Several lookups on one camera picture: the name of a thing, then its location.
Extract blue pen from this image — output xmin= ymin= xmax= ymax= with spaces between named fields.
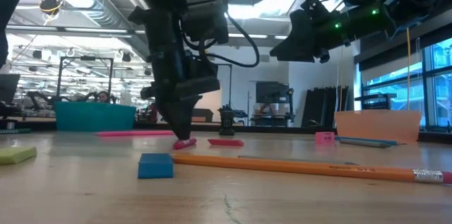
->
xmin=335 ymin=135 xmax=406 ymax=146

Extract black ceiling device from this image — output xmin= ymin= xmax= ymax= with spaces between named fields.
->
xmin=38 ymin=0 xmax=65 ymax=16

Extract black upright mount post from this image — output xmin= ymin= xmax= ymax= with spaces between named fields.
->
xmin=218 ymin=105 xmax=237 ymax=137

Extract black wire shelf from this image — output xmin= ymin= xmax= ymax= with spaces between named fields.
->
xmin=355 ymin=93 xmax=397 ymax=111

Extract pink pen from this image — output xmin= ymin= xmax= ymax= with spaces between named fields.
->
xmin=94 ymin=130 xmax=174 ymax=137

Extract black leaning panels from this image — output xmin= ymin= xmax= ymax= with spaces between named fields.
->
xmin=302 ymin=86 xmax=350 ymax=129

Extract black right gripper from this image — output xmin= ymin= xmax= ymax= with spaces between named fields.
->
xmin=270 ymin=3 xmax=357 ymax=64

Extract silver ceiling duct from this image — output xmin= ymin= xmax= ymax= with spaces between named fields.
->
xmin=33 ymin=0 xmax=151 ymax=61

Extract yellow-green eraser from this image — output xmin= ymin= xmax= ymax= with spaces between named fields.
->
xmin=0 ymin=146 xmax=38 ymax=165

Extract blue eraser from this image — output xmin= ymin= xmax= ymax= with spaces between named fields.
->
xmin=137 ymin=153 xmax=174 ymax=179

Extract black computer monitor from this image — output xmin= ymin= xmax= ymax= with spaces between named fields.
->
xmin=0 ymin=73 xmax=21 ymax=104

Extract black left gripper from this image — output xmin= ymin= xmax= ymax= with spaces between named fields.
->
xmin=140 ymin=49 xmax=222 ymax=140

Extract black monitor on desk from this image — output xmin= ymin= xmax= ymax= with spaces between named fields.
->
xmin=252 ymin=81 xmax=296 ymax=127

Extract red crayon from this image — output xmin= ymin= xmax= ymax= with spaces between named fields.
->
xmin=172 ymin=136 xmax=198 ymax=151

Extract black gantry frame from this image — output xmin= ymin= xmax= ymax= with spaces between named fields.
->
xmin=56 ymin=56 xmax=114 ymax=103
xmin=215 ymin=63 xmax=233 ymax=108

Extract black left camera cable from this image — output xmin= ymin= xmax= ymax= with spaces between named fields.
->
xmin=169 ymin=0 xmax=261 ymax=69

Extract pink eraser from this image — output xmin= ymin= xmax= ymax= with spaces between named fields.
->
xmin=315 ymin=131 xmax=335 ymax=146

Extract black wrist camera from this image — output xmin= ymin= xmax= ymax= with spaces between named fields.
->
xmin=183 ymin=0 xmax=230 ymax=45
xmin=300 ymin=0 xmax=329 ymax=15

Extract yellow hanging cord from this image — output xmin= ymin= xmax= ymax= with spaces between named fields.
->
xmin=405 ymin=28 xmax=412 ymax=112

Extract red eraser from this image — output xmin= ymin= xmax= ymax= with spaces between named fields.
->
xmin=207 ymin=138 xmax=245 ymax=148

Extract yellow pencil with eraser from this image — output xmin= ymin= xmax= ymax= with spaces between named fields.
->
xmin=172 ymin=154 xmax=452 ymax=185

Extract teal plastic bin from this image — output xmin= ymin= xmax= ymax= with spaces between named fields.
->
xmin=54 ymin=101 xmax=137 ymax=132

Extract black aluminium table frame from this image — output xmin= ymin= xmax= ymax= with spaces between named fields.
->
xmin=0 ymin=117 xmax=452 ymax=144

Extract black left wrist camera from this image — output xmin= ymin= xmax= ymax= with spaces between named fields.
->
xmin=183 ymin=0 xmax=230 ymax=45

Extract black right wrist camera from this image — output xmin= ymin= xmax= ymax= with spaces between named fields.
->
xmin=300 ymin=0 xmax=329 ymax=15

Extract red background chair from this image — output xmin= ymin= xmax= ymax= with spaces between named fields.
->
xmin=147 ymin=102 xmax=159 ymax=123

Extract orange translucent bin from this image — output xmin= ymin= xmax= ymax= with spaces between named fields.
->
xmin=334 ymin=110 xmax=422 ymax=143

